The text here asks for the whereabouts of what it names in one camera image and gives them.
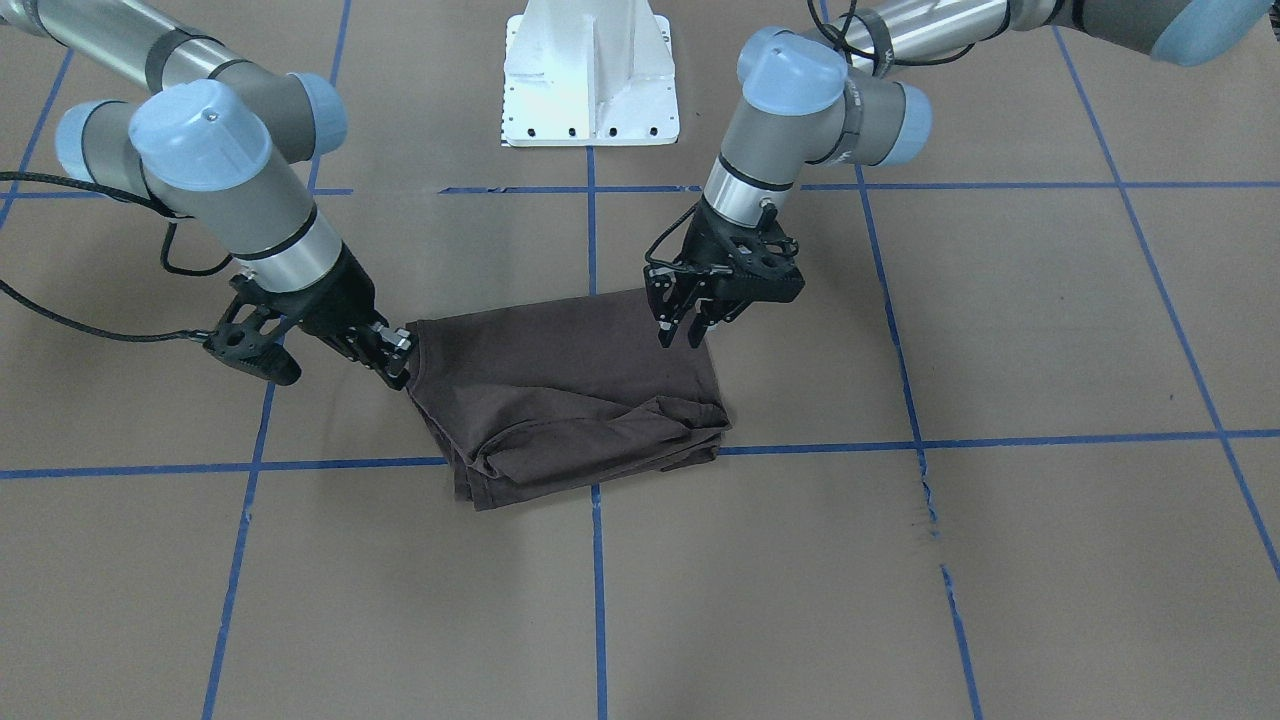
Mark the white camera pedestal column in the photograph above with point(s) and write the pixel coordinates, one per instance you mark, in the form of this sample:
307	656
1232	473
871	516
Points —
589	73

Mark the brown t-shirt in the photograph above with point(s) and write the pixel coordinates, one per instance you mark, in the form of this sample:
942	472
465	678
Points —
530	400

